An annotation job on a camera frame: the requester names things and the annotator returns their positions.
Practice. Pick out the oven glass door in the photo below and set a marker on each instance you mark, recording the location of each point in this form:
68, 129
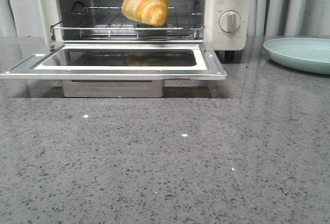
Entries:
120, 70

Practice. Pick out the golden croissant bread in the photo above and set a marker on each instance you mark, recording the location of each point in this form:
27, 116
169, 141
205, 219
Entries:
150, 12

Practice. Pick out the white Toshiba toaster oven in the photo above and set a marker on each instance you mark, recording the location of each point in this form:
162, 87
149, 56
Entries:
229, 38

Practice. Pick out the lower beige oven knob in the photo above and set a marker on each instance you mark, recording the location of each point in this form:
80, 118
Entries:
230, 21

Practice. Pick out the light green plate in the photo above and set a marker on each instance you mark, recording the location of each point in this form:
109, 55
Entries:
303, 54

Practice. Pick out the metal wire oven rack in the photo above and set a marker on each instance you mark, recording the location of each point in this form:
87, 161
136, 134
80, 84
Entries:
109, 23

